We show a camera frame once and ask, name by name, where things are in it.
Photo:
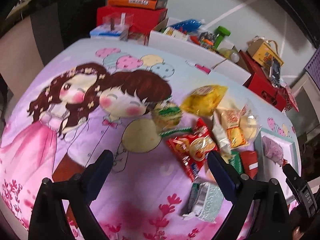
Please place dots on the white shelf frame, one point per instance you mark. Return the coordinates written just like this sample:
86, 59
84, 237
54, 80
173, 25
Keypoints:
306, 120

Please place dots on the clear round bottle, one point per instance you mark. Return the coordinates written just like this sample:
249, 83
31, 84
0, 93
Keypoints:
230, 54

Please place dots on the red box on left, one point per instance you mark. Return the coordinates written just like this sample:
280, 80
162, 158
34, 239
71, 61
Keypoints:
143, 21

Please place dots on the yellow soft bread packet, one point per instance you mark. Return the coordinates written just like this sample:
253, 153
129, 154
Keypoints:
204, 100

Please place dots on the red waffle biscuit packet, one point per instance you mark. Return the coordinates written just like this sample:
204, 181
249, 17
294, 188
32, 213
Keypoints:
191, 149

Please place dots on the green small cake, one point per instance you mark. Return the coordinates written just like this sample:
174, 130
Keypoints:
167, 117

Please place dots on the clear acrylic box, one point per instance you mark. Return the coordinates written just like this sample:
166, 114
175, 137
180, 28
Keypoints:
116, 19

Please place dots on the blue bead bottle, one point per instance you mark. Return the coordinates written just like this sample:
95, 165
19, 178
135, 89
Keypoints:
187, 26

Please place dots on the blue tissue pack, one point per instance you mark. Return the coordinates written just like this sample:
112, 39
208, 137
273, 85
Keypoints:
105, 31

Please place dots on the pink snack packet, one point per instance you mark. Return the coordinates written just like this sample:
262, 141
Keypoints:
273, 150

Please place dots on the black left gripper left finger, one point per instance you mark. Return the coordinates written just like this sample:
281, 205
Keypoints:
48, 218

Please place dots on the black smartphone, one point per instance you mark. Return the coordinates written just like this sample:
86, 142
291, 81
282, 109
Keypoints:
274, 74

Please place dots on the white tray with teal rim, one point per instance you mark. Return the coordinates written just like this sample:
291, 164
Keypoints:
267, 169

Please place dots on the large red gift box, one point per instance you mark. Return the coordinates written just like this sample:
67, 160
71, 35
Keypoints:
259, 84

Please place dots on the white cardboard box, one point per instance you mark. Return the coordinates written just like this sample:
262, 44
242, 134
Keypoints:
195, 53

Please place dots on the green dumbbell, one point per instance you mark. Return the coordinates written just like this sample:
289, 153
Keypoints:
220, 33

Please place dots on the yellow gift box with handle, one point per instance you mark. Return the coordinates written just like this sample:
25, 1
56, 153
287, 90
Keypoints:
263, 51

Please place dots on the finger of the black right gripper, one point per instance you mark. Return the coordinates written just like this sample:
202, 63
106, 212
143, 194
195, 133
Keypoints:
292, 177

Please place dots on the colourful toy pile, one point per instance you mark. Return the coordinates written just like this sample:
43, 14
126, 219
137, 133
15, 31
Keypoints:
204, 39

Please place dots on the orange flat box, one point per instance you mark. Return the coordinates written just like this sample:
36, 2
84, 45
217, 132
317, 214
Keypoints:
144, 4

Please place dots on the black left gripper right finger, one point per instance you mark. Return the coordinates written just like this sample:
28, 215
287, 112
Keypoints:
271, 220

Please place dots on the black cabinet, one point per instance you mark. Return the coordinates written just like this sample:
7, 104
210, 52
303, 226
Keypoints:
47, 27

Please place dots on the orange egg cake packet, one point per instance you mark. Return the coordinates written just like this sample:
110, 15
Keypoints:
230, 121

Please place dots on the white card box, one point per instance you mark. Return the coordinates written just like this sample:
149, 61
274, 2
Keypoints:
172, 32

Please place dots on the yellow jelly cup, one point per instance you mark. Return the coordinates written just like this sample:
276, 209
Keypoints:
208, 173

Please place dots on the white rice cracker packet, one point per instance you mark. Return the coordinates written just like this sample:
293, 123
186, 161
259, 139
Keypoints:
221, 139

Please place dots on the person's right hand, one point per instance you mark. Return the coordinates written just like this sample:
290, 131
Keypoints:
302, 226

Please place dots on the purple plastic basket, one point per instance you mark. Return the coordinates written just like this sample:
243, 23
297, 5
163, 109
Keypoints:
312, 68

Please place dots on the small red candy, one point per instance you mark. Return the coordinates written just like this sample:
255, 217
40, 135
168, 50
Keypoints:
284, 162

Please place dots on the dark red snack packet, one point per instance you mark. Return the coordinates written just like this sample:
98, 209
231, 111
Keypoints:
249, 161

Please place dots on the clear white bun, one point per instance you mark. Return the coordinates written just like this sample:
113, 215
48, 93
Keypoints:
249, 121

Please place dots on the cartoon couple printed tablecloth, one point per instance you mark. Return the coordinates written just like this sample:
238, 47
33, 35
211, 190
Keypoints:
96, 95

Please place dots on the pale green barcode snack packet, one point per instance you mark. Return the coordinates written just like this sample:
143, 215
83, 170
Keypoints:
204, 202

